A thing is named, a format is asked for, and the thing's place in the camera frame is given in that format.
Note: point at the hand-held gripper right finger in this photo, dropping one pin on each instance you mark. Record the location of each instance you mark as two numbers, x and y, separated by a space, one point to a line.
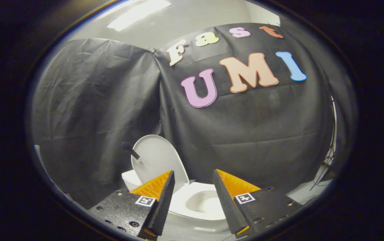
224 204

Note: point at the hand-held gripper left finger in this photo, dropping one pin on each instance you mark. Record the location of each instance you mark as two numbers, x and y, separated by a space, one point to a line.
163 204

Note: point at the white toilet lid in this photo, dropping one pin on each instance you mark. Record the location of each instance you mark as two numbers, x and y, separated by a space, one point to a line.
158 157

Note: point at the white toilet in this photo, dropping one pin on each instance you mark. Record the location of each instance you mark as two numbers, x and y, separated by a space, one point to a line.
202 204

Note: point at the short black rod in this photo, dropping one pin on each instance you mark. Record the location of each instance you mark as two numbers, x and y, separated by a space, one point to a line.
131 150

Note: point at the black backdrop cloth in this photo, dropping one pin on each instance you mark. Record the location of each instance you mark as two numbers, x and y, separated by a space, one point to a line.
262 134

